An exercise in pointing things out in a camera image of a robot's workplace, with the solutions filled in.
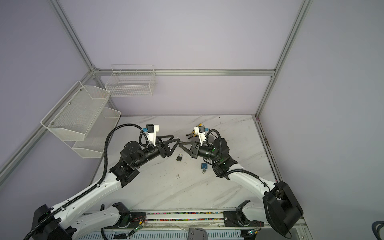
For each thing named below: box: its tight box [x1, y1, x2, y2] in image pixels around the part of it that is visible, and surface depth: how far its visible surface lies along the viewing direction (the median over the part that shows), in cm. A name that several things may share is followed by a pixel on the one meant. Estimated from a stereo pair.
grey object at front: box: [187, 227, 209, 240], surface depth 71 cm
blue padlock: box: [201, 163, 208, 172], surface depth 95 cm
